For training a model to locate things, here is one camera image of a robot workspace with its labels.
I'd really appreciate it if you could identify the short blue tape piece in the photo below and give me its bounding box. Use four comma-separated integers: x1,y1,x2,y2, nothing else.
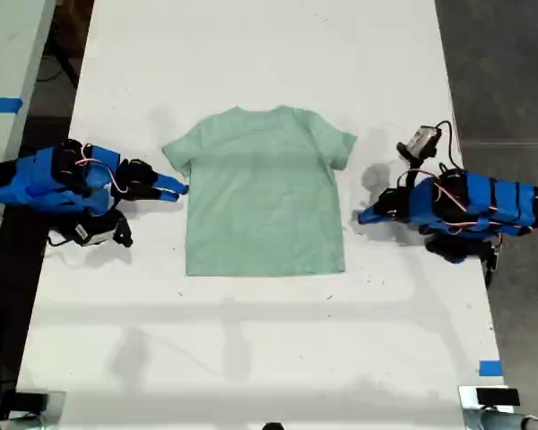
478,359,505,378

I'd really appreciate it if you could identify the pale green t-shirt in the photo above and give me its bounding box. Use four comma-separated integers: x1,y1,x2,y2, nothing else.
161,105,359,278

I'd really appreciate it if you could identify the black camera cable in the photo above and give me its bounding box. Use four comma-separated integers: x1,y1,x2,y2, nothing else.
433,119,466,175
46,227,80,248

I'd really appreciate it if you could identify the small black box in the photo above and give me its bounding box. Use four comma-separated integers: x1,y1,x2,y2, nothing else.
13,391,51,414
474,387,521,407

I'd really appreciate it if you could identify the metal table clamp plate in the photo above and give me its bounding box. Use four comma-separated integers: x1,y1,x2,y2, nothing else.
457,383,525,430
7,390,67,430

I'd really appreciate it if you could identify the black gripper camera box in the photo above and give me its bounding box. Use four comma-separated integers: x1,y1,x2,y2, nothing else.
404,125,439,159
73,218,118,248

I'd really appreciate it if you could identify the black floor cable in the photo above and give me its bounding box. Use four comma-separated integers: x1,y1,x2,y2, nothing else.
35,56,80,89

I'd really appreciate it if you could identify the black camera stalk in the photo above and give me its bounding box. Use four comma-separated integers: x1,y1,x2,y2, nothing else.
395,142,426,190
110,209,135,248

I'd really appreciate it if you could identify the white side table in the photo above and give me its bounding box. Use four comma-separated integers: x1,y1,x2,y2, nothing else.
0,0,58,281

